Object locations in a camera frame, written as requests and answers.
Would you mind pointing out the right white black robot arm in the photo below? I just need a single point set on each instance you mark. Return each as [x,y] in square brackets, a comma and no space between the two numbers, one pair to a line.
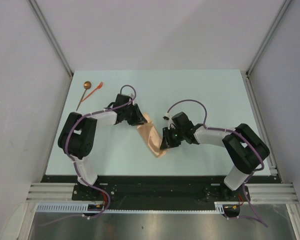
[245,148]

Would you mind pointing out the copper spoon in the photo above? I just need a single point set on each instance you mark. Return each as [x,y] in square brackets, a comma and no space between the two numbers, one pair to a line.
[87,85]

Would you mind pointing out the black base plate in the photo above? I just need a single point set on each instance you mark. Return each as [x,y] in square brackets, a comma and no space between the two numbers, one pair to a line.
[160,193]

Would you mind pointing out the left aluminium frame post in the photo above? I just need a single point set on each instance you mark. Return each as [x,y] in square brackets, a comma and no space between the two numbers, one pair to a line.
[41,19]

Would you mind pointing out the slotted cable duct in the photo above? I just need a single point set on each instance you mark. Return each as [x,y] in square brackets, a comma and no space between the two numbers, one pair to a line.
[87,208]

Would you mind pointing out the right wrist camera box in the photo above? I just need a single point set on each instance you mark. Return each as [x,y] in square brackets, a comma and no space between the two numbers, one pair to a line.
[170,124]

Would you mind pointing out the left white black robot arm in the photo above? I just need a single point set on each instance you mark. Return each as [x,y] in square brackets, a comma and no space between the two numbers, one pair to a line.
[78,133]

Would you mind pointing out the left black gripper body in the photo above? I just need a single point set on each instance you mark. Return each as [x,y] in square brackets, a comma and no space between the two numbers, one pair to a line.
[127,111]

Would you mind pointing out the orange plastic fork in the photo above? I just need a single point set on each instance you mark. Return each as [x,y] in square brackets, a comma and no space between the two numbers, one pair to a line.
[97,88]

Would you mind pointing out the orange cloth napkin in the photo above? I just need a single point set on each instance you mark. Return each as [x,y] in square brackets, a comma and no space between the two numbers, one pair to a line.
[151,137]

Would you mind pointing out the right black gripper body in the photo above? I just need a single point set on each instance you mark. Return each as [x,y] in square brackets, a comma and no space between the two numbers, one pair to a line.
[178,136]

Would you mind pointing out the aluminium frame post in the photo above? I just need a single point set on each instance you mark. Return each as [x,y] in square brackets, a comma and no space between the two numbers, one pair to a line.
[41,19]
[268,36]

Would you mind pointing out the right aluminium frame post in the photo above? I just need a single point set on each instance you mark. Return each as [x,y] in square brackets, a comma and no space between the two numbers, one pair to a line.
[268,36]

